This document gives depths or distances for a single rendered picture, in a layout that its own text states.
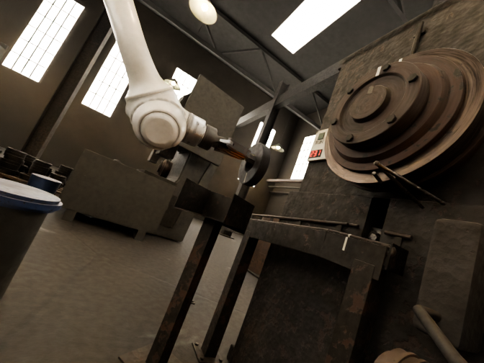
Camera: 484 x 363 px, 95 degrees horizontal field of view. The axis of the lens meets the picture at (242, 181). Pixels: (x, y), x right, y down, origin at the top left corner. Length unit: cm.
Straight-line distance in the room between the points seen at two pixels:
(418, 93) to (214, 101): 289
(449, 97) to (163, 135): 70
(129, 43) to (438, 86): 74
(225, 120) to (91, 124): 797
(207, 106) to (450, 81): 286
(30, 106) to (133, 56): 1076
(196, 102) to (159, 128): 283
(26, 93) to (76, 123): 171
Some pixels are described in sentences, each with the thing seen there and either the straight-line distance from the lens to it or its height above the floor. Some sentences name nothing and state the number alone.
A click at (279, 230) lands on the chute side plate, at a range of 97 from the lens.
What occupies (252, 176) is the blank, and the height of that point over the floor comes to 78.
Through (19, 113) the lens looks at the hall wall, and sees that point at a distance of 1129.
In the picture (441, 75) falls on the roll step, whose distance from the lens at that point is 84.
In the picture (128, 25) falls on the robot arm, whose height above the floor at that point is 90.
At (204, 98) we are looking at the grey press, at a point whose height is 202.
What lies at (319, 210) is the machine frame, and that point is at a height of 79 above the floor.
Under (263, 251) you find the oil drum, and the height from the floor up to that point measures 34.
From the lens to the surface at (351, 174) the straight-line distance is 83.
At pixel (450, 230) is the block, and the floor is 77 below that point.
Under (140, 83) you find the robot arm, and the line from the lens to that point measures 52.
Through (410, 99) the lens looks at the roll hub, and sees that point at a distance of 76.
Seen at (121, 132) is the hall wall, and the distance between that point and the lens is 1064.
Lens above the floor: 63
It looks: 10 degrees up
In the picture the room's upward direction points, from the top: 22 degrees clockwise
